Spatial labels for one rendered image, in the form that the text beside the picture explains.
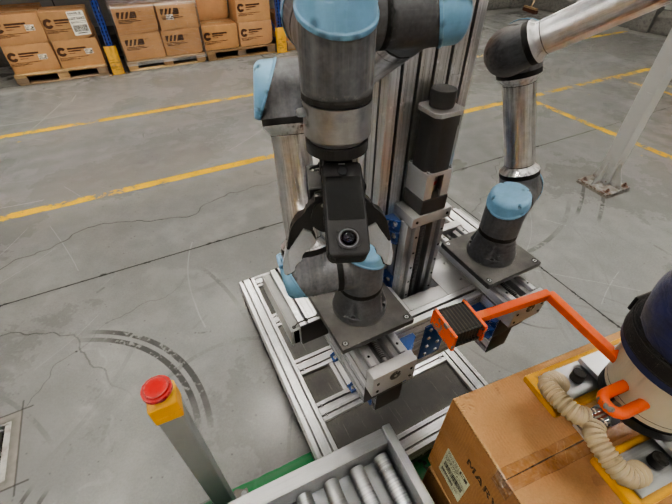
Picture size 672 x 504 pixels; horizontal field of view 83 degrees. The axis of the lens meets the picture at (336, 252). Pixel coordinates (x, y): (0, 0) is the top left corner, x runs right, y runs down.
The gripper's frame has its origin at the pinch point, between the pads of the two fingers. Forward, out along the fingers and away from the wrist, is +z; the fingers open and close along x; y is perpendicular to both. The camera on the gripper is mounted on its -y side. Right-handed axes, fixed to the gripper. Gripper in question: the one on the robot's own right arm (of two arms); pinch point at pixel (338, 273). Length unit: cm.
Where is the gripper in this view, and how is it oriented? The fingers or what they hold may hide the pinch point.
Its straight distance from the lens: 54.8
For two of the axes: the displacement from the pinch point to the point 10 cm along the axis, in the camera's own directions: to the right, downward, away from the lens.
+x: -9.9, 0.9, -1.0
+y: -1.3, -6.6, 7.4
